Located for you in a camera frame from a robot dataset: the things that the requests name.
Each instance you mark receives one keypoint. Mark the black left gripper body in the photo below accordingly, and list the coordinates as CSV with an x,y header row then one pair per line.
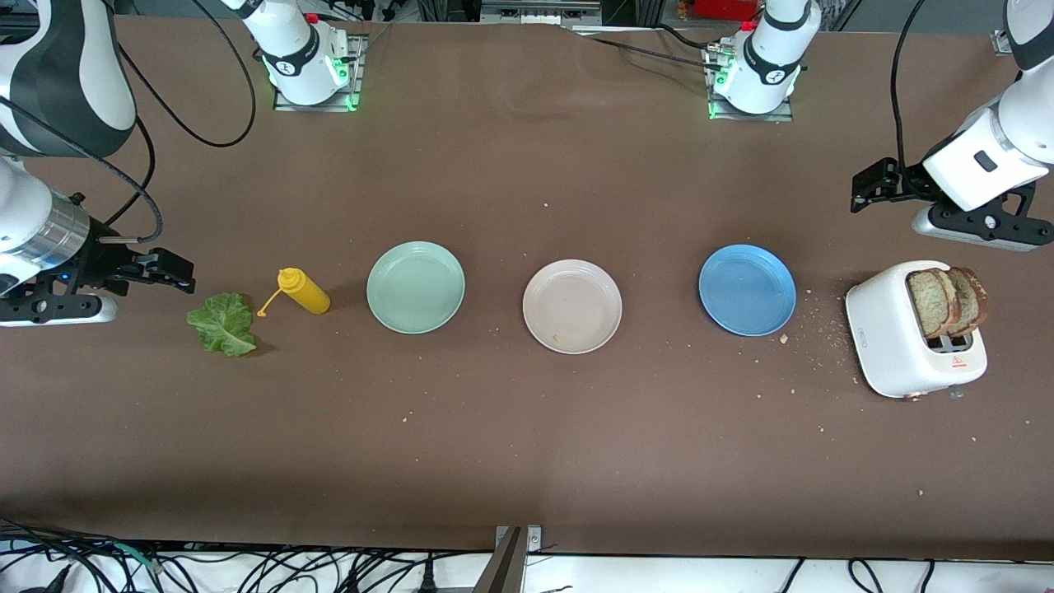
x,y
908,182

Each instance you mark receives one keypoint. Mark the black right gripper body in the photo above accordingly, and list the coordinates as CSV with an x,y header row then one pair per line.
x,y
100,261

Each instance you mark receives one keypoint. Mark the green lettuce leaf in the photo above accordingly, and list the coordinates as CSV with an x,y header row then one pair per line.
x,y
222,325

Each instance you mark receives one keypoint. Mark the toasted bread slice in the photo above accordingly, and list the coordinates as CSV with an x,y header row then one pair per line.
x,y
973,298
929,303

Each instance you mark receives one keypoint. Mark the yellow mustard squeeze bottle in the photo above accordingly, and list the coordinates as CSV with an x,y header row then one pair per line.
x,y
306,292

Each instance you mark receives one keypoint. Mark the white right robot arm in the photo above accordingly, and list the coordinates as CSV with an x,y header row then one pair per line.
x,y
66,74

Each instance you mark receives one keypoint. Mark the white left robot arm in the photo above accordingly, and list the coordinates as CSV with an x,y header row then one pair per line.
x,y
770,58

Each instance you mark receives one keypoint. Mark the blue plate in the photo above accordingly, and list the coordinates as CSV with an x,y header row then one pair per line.
x,y
748,290

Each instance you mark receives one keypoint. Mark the mint green plate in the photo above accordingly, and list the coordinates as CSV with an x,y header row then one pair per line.
x,y
416,288

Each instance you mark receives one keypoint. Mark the beige plate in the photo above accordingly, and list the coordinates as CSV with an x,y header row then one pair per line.
x,y
572,306

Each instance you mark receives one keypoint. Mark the white two-slot toaster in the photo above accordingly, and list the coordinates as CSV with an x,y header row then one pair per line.
x,y
885,338

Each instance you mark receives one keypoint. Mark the red box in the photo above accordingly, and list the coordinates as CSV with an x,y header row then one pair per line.
x,y
725,8

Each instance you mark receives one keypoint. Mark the grey metal box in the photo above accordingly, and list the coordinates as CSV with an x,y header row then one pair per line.
x,y
535,10

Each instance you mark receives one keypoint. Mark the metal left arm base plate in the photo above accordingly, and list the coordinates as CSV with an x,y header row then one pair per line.
x,y
745,117

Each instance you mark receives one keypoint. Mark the metal table corner bracket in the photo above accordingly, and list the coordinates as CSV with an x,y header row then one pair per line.
x,y
1003,41

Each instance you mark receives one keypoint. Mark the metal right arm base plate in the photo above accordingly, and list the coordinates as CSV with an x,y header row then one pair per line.
x,y
284,105

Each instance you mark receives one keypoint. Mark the metal table edge bracket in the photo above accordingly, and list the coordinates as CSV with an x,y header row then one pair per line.
x,y
506,568

